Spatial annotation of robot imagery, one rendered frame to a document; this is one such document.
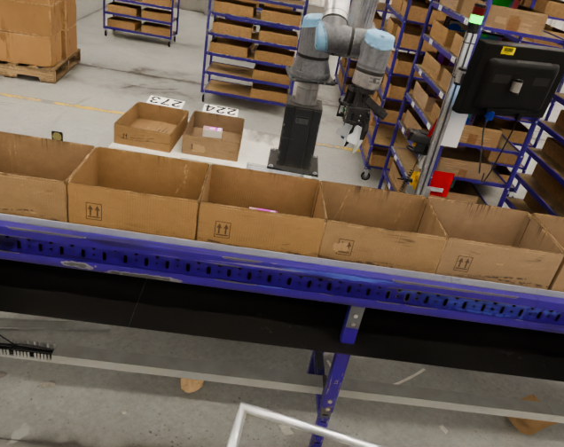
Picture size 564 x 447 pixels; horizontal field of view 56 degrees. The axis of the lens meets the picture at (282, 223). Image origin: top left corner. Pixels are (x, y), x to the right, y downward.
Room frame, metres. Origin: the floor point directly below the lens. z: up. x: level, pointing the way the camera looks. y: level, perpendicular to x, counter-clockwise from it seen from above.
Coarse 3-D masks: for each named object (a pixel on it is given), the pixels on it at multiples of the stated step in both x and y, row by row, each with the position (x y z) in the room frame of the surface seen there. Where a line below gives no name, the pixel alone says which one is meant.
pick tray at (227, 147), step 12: (192, 120) 2.72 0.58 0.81; (204, 120) 2.78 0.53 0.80; (216, 120) 2.79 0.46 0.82; (228, 120) 2.79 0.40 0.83; (240, 120) 2.80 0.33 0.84; (192, 132) 2.68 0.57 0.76; (228, 132) 2.78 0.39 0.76; (240, 132) 2.80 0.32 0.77; (192, 144) 2.40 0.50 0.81; (204, 144) 2.41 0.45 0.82; (216, 144) 2.41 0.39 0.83; (228, 144) 2.42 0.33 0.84; (240, 144) 2.62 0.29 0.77; (204, 156) 2.41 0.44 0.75; (216, 156) 2.41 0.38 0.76; (228, 156) 2.42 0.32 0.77
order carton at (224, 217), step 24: (216, 168) 1.68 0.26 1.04; (240, 168) 1.69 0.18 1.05; (216, 192) 1.68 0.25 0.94; (240, 192) 1.69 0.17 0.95; (264, 192) 1.70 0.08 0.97; (288, 192) 1.71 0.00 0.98; (312, 192) 1.71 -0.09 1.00; (216, 216) 1.40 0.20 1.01; (240, 216) 1.40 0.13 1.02; (264, 216) 1.41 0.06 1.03; (288, 216) 1.42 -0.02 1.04; (312, 216) 1.68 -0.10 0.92; (216, 240) 1.40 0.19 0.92; (240, 240) 1.41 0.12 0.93; (264, 240) 1.41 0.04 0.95; (288, 240) 1.42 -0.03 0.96; (312, 240) 1.43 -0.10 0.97
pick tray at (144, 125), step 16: (128, 112) 2.58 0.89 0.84; (144, 112) 2.75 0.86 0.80; (160, 112) 2.75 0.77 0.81; (176, 112) 2.75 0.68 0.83; (128, 128) 2.37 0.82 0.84; (144, 128) 2.61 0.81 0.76; (160, 128) 2.65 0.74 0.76; (176, 128) 2.49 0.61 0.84; (128, 144) 2.37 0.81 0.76; (144, 144) 2.37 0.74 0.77; (160, 144) 2.37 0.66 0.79
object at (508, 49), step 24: (480, 48) 2.20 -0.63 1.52; (504, 48) 2.22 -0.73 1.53; (528, 48) 2.27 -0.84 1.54; (552, 48) 2.36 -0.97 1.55; (480, 72) 2.19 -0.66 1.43; (504, 72) 2.22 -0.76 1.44; (528, 72) 2.27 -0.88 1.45; (552, 72) 2.33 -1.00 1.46; (480, 96) 2.20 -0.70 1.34; (504, 96) 2.25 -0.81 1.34; (528, 96) 2.30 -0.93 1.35; (552, 96) 2.39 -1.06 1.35; (480, 168) 2.16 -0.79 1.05
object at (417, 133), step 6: (408, 132) 2.38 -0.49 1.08; (414, 132) 2.36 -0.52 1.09; (420, 132) 2.37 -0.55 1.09; (426, 132) 2.40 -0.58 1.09; (408, 138) 2.36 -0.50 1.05; (414, 138) 2.36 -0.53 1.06; (420, 138) 2.36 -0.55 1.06; (426, 138) 2.36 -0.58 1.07; (414, 144) 2.38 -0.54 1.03; (420, 144) 2.37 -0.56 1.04; (426, 144) 2.36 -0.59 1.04; (414, 150) 2.37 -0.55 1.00; (420, 150) 2.38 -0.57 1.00
